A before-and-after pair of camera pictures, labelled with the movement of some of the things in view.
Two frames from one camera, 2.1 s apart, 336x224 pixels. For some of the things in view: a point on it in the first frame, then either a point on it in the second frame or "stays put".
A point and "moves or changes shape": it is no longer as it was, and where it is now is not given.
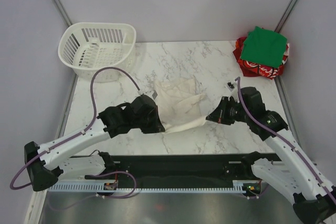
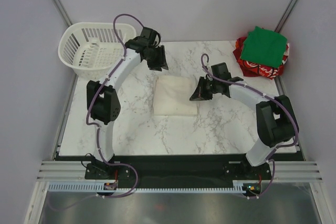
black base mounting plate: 181,167 stays put
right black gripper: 219,115 → 199,93
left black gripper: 156,126 → 161,62
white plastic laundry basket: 87,46 stays put
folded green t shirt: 264,46 stays put
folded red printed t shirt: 251,69 stays put
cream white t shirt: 179,103 moves or changes shape
